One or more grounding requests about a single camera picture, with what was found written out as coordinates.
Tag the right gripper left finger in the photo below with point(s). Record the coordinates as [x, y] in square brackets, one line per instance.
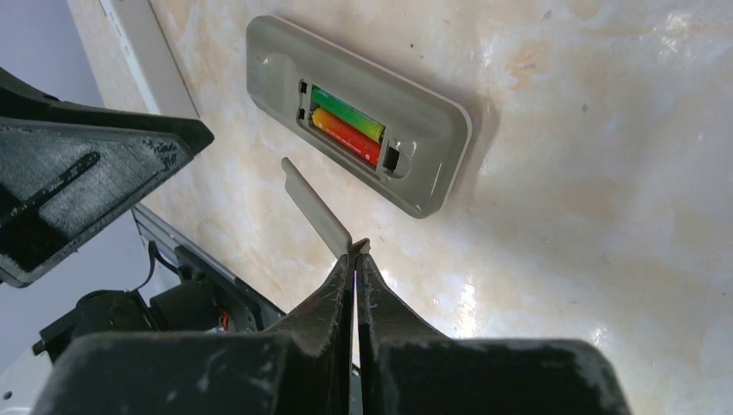
[300, 365]

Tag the grey battery cover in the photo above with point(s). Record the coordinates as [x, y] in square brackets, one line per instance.
[330, 229]

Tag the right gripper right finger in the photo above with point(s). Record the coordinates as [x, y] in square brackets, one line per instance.
[409, 367]

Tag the green battery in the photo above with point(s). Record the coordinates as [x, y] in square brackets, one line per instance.
[357, 119]

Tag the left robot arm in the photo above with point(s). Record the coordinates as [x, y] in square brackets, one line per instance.
[99, 311]

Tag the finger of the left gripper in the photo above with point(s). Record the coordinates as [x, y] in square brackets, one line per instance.
[70, 170]

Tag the red battery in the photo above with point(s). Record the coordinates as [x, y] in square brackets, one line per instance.
[346, 135]

